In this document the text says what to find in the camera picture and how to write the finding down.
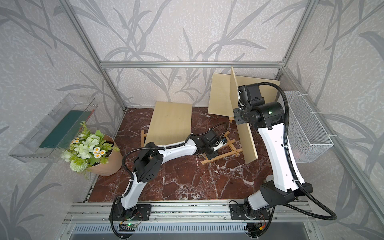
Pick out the light plywood board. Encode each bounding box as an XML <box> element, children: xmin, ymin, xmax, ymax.
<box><xmin>208</xmin><ymin>73</ymin><xmax>281</xmax><ymax>117</ymax></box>
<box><xmin>145</xmin><ymin>102</ymin><xmax>192</xmax><ymax>145</ymax></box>
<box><xmin>230</xmin><ymin>67</ymin><xmax>258</xmax><ymax>164</ymax></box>

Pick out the wooden easel frame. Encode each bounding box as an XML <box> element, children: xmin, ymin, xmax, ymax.
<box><xmin>201</xmin><ymin>131</ymin><xmax>243</xmax><ymax>165</ymax></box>
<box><xmin>141</xmin><ymin>130</ymin><xmax>147</xmax><ymax>147</ymax></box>

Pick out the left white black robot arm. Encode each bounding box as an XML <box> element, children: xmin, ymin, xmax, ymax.
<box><xmin>109</xmin><ymin>122</ymin><xmax>229</xmax><ymax>221</ymax></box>

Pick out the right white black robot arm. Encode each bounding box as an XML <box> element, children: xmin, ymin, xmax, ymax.
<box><xmin>233</xmin><ymin>82</ymin><xmax>337</xmax><ymax>221</ymax></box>

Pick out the artificial flower bouquet in pot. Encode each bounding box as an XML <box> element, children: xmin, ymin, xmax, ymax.
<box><xmin>61</xmin><ymin>122</ymin><xmax>123</xmax><ymax>177</ymax></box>

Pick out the white wire mesh basket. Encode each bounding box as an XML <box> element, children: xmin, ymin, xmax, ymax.
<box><xmin>285</xmin><ymin>91</ymin><xmax>334</xmax><ymax>164</ymax></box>

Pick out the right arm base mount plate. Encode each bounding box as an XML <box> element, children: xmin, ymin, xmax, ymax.
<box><xmin>229</xmin><ymin>200</ymin><xmax>272</xmax><ymax>221</ymax></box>

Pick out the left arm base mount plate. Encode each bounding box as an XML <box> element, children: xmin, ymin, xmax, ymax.
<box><xmin>109</xmin><ymin>203</ymin><xmax>152</xmax><ymax>222</ymax></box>

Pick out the aluminium front rail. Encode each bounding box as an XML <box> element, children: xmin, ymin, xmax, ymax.
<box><xmin>62</xmin><ymin>200</ymin><xmax>316</xmax><ymax>224</ymax></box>

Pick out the clear plastic wall tray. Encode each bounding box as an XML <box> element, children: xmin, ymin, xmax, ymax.
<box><xmin>9</xmin><ymin>94</ymin><xmax>98</xmax><ymax>163</ymax></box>

